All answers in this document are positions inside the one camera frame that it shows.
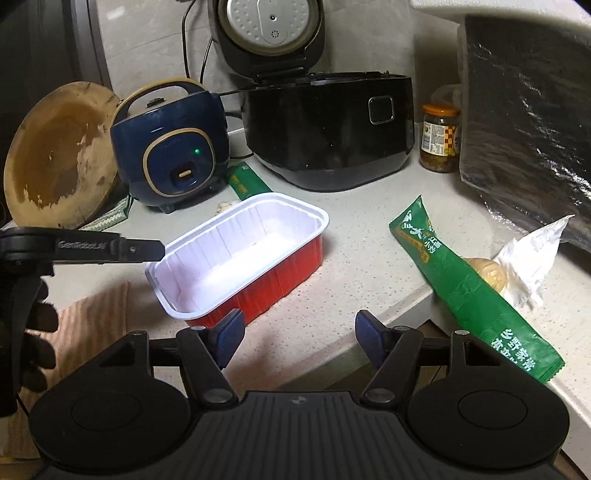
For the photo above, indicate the ginger root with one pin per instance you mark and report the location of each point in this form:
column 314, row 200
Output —
column 489, row 274

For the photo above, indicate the black plastic-wrapped bundle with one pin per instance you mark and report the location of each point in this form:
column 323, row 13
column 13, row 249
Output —
column 531, row 115

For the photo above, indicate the red food tray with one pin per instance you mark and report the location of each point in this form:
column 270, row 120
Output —
column 240, row 249

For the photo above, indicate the round wooden cutting board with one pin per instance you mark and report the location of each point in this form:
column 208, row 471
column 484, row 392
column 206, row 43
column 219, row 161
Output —
column 55, row 157

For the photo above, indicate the person's left hand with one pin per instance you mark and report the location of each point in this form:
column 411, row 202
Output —
column 44, row 318

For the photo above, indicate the green striped cloth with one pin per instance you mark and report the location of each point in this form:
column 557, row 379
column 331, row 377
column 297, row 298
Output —
column 108, row 217

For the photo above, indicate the pink striped cloth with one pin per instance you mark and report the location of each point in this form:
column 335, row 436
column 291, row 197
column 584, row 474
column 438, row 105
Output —
column 101, row 309

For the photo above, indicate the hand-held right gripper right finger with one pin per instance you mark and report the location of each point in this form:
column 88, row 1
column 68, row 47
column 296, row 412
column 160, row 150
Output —
column 370, row 335

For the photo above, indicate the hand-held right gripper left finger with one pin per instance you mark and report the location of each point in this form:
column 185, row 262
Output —
column 228, row 335

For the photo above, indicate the white tissue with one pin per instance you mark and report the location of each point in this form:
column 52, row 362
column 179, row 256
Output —
column 531, row 258

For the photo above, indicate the large green snack packet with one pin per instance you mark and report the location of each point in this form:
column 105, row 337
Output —
column 461, row 286

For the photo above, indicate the small green packet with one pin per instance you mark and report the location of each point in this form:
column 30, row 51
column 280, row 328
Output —
column 247, row 180

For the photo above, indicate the small blue rice cooker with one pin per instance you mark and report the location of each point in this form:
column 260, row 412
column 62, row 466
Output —
column 161, row 138

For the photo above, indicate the black rice cooker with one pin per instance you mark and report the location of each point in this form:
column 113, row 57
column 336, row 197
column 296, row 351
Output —
column 323, row 134

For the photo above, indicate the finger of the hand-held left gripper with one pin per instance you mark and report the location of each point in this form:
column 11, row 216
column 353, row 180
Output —
column 138, row 250

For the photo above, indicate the glass jar with orange lid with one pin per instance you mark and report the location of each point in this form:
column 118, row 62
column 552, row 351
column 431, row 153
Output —
column 438, row 138

